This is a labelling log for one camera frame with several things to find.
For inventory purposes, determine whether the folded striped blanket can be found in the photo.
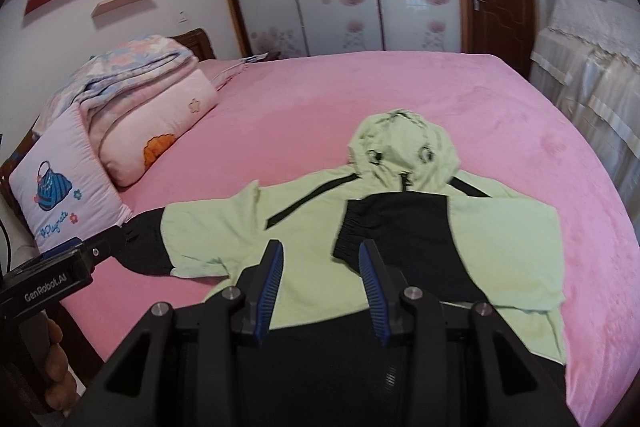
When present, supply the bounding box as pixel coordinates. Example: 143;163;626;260
37;34;201;142

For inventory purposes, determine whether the dark wooden headboard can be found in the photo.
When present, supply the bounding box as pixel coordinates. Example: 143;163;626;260
170;28;217;62

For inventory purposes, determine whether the lilac cushion with bag print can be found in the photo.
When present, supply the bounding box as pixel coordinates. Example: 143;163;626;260
7;107;133;254

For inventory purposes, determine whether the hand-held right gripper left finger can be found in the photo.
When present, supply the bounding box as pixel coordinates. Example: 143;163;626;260
65;239;286;427

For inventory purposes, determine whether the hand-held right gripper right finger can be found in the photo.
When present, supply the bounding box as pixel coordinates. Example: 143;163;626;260
358;239;581;427

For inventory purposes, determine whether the white lace covered furniture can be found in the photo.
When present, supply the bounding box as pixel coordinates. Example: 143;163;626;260
530;0;640;208

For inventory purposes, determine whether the person's left hand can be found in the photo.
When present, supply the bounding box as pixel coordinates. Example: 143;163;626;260
42;314;79;414

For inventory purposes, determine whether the black cable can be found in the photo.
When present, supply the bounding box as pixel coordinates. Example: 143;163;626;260
0;207;13;279

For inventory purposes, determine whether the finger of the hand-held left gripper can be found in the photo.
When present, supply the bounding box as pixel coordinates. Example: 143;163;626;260
80;219;133;269

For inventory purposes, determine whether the green and black hooded jacket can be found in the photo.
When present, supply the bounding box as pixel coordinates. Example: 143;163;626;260
117;108;568;365

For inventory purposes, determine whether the pink wall shelf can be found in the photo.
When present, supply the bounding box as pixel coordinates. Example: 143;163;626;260
91;0;160;18

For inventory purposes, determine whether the pink bed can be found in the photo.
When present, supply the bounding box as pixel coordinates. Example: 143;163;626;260
60;51;633;424

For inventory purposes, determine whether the pink pillow with orange flower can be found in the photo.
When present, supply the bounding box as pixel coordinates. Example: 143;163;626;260
97;69;221;188

